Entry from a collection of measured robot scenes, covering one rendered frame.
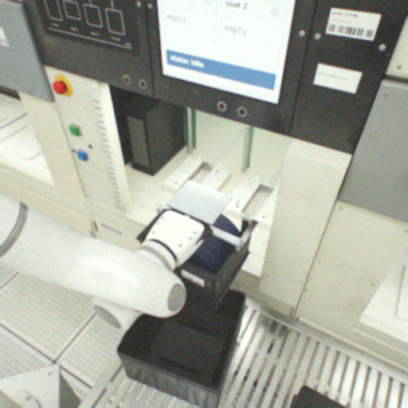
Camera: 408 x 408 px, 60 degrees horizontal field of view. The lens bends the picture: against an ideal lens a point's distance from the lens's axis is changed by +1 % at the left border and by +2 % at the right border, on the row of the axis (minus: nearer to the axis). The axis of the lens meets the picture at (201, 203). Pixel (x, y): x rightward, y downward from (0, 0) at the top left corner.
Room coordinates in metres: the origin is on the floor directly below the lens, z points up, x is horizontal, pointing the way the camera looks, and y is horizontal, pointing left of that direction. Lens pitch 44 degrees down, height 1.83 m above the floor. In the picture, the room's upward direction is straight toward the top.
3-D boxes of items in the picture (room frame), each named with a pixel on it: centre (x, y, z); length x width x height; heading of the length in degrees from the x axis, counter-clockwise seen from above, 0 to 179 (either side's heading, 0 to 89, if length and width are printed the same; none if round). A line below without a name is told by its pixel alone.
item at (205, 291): (0.58, 0.01, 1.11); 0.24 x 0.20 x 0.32; 60
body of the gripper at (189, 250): (0.48, 0.06, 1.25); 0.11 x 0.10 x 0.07; 150
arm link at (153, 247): (0.43, 0.09, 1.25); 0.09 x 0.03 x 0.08; 60
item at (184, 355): (0.46, 0.05, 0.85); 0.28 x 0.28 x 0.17; 70
